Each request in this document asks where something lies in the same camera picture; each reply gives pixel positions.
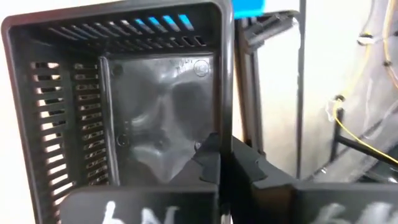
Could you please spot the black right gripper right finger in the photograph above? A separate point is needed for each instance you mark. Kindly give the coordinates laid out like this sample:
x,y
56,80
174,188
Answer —
x,y
311,205

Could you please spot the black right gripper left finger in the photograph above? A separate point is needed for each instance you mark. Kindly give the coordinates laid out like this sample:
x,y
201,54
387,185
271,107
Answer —
x,y
140,205

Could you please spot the black slotted plastic basket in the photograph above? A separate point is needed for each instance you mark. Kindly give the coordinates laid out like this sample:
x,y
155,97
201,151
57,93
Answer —
x,y
161,102

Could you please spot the black metal stand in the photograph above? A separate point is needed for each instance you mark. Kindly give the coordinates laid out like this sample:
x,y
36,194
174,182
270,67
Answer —
x,y
337,137

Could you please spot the blue slotted plastic basket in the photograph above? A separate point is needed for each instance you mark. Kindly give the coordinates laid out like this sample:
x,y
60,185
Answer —
x,y
247,7

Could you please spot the black metal shelf frame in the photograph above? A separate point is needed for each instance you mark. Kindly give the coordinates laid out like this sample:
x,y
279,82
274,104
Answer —
x,y
248,77

